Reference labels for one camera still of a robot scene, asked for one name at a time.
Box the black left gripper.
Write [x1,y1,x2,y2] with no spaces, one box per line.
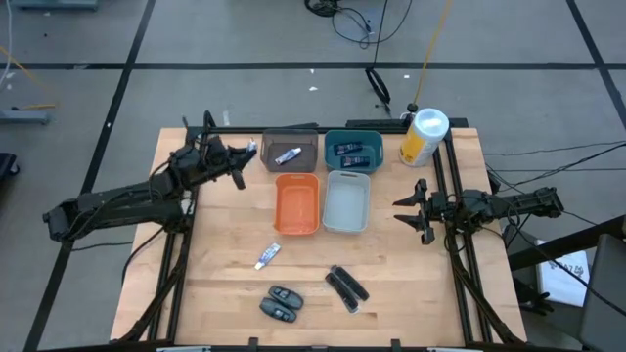
[198,134,256,192]

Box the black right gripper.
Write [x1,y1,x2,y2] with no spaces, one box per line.
[392,178,459,245]

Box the dark blue travel tube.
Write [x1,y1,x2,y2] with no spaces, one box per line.
[340,154,372,169]
[333,141,365,156]

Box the dark grey oval case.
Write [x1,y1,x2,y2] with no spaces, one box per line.
[258,296,298,324]
[267,285,305,311]

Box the grey translucent plastic bin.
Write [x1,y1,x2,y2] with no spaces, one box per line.
[259,128,320,173]

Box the white yellow wipes canister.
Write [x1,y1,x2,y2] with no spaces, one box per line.
[399,108,450,168]

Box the orange plastic bin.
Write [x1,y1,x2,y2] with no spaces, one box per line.
[273,172,322,237]

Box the white plastic bin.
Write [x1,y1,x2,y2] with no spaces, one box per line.
[322,169,372,234]

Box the teal plastic bin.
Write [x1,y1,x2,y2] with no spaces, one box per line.
[324,129,384,175]

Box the black metal beam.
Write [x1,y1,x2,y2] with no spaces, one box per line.
[508,214,626,271]

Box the white cardboard box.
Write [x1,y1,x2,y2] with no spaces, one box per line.
[536,239,591,308]

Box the grey chair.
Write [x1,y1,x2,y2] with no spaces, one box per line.
[580,233,626,352]

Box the black floor equipment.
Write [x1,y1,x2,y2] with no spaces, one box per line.
[0,153,21,190]

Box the black aluminium table frame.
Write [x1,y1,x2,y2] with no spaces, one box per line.
[114,110,528,349]

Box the black strap loop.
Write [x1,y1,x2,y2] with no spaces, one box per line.
[365,66,392,116]

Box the thin black floor cable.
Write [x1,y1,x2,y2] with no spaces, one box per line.
[483,140,626,157]

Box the yellow hanging cable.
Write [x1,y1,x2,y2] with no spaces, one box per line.
[413,0,454,108]

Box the black floor cable bundle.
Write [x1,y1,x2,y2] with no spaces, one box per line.
[303,0,415,50]

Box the yellow floor cable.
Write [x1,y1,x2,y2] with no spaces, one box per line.
[0,46,58,111]

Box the grey floor base plate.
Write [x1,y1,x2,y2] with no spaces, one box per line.
[12,0,99,11]
[0,108,53,125]

